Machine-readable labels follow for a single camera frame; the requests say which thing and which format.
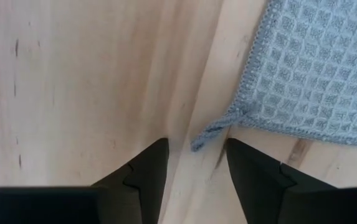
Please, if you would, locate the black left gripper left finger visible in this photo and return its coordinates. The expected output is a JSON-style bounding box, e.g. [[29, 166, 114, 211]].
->
[[90, 138, 170, 224]]

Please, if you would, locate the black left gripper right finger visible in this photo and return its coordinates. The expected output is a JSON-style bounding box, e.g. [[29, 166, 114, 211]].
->
[[224, 138, 338, 224]]

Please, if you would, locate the grey microfiber towel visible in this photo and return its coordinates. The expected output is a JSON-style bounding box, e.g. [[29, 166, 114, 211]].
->
[[190, 0, 357, 152]]

